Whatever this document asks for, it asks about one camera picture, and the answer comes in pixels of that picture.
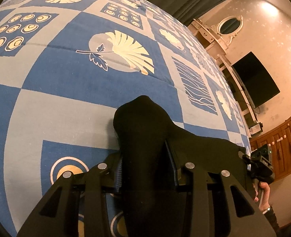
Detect white vanity dresser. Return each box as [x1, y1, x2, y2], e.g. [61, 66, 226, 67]
[187, 17, 235, 56]

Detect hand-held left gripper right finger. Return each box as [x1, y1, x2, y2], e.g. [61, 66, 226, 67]
[164, 139, 277, 237]

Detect black pants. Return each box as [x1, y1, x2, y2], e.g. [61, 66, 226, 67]
[113, 95, 250, 237]

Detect white television stand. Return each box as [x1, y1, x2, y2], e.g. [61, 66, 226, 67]
[217, 54, 264, 137]

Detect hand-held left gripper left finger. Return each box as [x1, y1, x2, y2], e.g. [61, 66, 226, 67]
[16, 153, 127, 237]

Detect black television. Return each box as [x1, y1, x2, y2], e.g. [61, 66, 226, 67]
[231, 51, 281, 109]

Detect blue patterned bedsheet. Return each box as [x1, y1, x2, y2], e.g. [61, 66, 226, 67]
[0, 0, 252, 237]

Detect oval vanity mirror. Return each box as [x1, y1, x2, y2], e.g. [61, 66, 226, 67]
[217, 15, 243, 37]

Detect wooden cabinet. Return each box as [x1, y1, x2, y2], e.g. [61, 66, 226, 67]
[249, 116, 291, 181]

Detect person's right forearm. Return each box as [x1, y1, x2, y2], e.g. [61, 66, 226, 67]
[260, 206, 283, 234]

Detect person's right hand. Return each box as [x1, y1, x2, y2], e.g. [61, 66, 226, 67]
[254, 181, 271, 212]

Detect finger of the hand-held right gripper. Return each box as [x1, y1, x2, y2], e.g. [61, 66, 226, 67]
[238, 151, 256, 178]

